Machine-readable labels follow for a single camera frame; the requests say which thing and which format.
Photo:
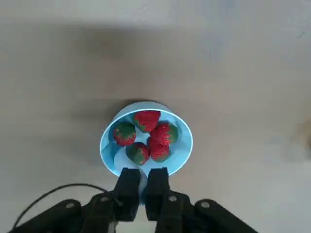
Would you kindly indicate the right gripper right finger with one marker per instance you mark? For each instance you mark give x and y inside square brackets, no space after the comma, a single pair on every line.
[158,194]

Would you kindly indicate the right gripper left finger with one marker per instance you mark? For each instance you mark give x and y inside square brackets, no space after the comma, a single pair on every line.
[128,194]

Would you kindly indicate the light blue bowl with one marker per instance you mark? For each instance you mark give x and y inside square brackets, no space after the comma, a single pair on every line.
[179,150]

